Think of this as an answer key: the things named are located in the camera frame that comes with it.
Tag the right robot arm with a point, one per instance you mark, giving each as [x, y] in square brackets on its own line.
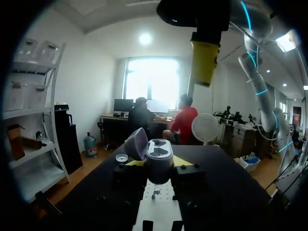
[261, 16]

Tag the small round clear dish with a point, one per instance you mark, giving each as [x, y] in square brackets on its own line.
[121, 158]

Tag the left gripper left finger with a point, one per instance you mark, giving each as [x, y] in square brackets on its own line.
[127, 178]

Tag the small earbud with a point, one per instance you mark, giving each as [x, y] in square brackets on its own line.
[156, 193]

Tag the white plate with black stands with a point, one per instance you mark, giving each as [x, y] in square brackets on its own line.
[158, 211]

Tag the person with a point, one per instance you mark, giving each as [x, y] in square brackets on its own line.
[142, 115]
[186, 122]

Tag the white earbud case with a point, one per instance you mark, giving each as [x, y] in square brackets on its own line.
[158, 166]

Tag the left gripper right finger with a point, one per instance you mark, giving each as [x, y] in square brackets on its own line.
[190, 175]

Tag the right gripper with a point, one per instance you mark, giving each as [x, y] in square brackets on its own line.
[204, 14]

